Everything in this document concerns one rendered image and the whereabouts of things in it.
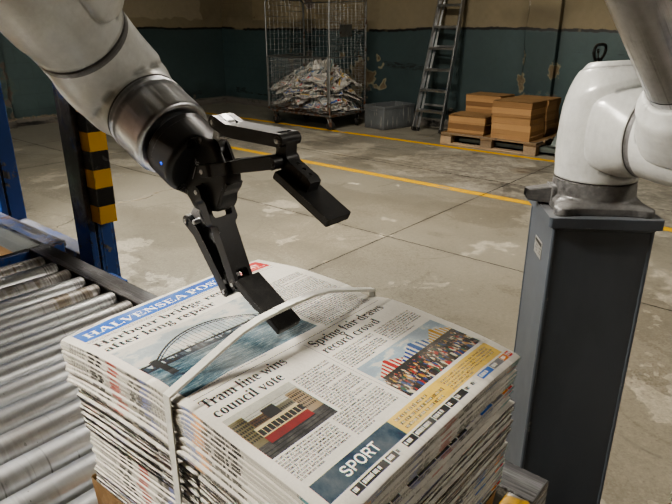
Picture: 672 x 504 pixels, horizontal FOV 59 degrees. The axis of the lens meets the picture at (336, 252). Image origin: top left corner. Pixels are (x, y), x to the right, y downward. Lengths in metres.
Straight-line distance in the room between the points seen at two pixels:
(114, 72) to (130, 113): 0.04
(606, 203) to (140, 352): 0.89
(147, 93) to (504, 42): 7.66
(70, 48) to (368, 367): 0.40
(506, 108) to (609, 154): 5.89
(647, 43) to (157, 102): 0.65
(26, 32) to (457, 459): 0.53
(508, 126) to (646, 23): 6.12
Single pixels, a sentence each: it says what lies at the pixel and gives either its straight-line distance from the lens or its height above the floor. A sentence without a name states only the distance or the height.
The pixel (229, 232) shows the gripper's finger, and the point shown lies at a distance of 0.62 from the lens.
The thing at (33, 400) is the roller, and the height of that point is 0.80.
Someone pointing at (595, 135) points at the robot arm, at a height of 1.15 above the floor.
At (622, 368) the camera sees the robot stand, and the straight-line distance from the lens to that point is 1.36.
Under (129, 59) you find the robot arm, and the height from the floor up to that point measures 1.30.
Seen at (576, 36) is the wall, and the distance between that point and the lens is 7.86.
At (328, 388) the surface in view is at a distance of 0.54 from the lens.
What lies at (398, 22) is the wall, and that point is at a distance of 9.02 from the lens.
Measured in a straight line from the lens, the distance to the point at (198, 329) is 0.64.
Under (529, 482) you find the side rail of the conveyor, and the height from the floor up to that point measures 0.80.
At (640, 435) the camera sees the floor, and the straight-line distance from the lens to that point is 2.40.
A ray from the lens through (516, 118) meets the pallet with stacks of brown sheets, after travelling 6.99.
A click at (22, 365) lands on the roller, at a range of 1.15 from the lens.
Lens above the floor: 1.33
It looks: 21 degrees down
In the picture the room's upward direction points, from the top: straight up
